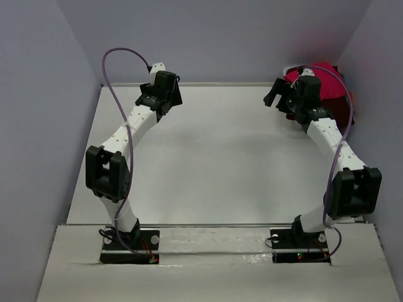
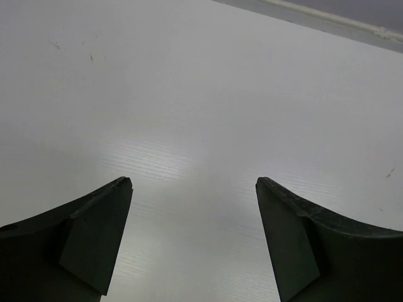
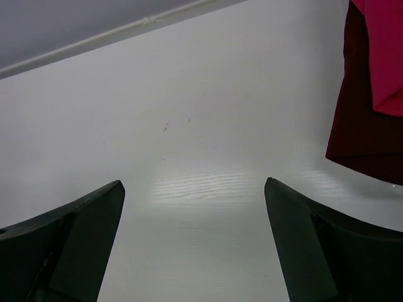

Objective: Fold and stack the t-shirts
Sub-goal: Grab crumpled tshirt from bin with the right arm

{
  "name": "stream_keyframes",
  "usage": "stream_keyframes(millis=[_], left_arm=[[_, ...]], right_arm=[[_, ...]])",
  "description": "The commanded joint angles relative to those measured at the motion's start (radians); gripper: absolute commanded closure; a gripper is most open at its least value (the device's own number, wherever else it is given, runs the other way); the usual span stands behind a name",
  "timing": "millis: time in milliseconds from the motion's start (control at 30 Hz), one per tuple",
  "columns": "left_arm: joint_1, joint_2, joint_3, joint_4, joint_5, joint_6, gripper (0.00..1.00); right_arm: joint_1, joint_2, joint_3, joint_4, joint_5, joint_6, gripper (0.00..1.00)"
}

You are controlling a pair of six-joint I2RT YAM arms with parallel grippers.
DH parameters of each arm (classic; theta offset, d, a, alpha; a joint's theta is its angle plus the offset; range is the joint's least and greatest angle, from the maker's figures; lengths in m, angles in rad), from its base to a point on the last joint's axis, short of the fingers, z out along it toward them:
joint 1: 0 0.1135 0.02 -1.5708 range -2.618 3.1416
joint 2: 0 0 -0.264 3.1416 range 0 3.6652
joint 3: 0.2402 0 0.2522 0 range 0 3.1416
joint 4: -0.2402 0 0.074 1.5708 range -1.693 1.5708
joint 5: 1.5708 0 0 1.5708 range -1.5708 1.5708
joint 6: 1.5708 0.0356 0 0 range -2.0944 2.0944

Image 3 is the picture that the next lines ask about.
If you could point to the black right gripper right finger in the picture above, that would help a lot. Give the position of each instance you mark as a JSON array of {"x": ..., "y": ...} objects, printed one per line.
[{"x": 326, "y": 255}]

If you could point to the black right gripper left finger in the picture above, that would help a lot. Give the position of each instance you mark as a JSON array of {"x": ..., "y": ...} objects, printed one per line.
[{"x": 62, "y": 255}]

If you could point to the pink t-shirt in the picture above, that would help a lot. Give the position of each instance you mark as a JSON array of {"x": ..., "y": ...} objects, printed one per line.
[{"x": 383, "y": 20}]

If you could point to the dark red folded t-shirt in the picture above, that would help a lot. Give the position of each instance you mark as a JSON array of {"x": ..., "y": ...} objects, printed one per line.
[{"x": 362, "y": 139}]

